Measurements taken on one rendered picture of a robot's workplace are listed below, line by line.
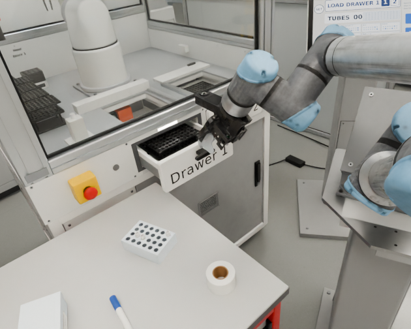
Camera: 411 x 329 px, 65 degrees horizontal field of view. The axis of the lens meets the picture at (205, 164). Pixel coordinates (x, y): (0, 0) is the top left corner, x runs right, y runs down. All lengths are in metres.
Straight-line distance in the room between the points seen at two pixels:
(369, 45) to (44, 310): 0.83
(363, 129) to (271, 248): 1.04
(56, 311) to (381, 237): 0.82
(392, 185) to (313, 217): 1.65
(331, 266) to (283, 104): 1.30
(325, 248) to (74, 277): 1.37
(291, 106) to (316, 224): 1.38
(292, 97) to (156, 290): 0.55
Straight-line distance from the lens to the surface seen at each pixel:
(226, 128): 0.82
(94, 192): 0.99
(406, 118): 0.81
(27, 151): 0.96
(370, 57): 0.60
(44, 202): 1.04
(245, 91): 0.70
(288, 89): 0.70
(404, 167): 0.40
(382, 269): 1.21
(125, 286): 0.88
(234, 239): 1.77
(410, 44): 0.56
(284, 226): 2.01
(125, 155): 1.07
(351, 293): 1.33
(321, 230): 1.98
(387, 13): 1.68
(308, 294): 1.75
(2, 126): 0.93
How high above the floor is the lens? 1.45
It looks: 35 degrees down
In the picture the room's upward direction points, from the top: 7 degrees counter-clockwise
